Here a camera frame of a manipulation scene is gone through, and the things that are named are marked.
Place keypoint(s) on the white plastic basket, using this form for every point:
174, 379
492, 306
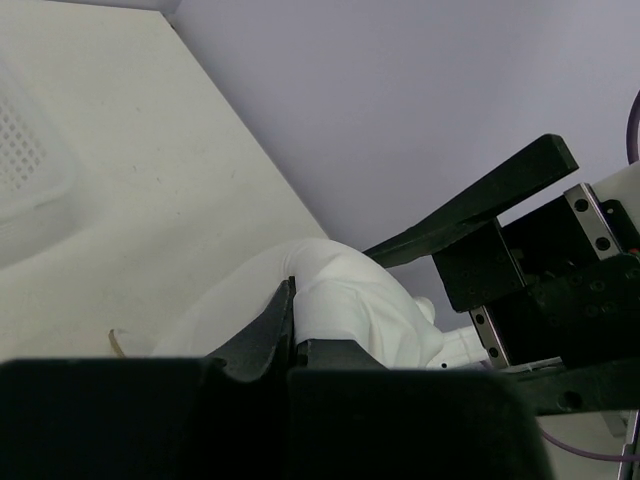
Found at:
38, 169

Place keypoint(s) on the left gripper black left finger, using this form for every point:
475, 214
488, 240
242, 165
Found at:
220, 416

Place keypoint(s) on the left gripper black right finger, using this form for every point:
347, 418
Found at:
351, 418

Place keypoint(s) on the white bra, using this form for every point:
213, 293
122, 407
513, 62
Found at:
341, 294

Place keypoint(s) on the mesh laundry bag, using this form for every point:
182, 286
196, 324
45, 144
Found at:
114, 337

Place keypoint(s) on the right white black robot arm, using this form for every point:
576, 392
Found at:
553, 296

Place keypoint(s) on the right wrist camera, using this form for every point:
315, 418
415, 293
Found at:
623, 186

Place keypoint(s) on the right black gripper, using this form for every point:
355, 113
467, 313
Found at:
562, 282

